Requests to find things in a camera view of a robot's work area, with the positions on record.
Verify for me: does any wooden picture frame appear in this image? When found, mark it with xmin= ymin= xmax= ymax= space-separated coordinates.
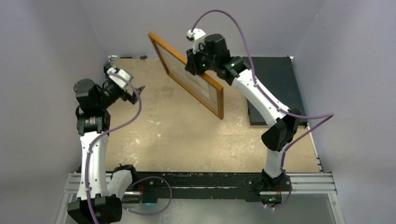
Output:
xmin=148 ymin=32 xmax=224 ymax=119

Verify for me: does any aluminium rail beam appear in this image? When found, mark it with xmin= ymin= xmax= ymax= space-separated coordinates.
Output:
xmin=64 ymin=173 xmax=337 ymax=194

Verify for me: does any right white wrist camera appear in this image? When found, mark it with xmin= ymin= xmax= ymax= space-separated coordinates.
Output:
xmin=186 ymin=28 xmax=206 ymax=54

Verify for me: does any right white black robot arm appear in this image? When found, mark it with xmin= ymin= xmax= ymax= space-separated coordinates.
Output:
xmin=185 ymin=29 xmax=299 ymax=190

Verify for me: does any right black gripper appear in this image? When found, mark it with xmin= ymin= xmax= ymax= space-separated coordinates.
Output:
xmin=186 ymin=44 xmax=219 ymax=76

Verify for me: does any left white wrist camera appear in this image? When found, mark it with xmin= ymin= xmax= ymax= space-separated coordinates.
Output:
xmin=106 ymin=67 xmax=134 ymax=90

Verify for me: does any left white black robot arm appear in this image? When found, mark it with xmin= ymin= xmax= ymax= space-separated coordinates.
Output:
xmin=67 ymin=76 xmax=144 ymax=224

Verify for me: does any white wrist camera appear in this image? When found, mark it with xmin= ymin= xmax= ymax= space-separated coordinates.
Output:
xmin=106 ymin=67 xmax=134 ymax=90
xmin=186 ymin=28 xmax=206 ymax=54

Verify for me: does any dark rectangular box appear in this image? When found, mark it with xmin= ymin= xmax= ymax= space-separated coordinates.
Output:
xmin=252 ymin=56 xmax=306 ymax=116

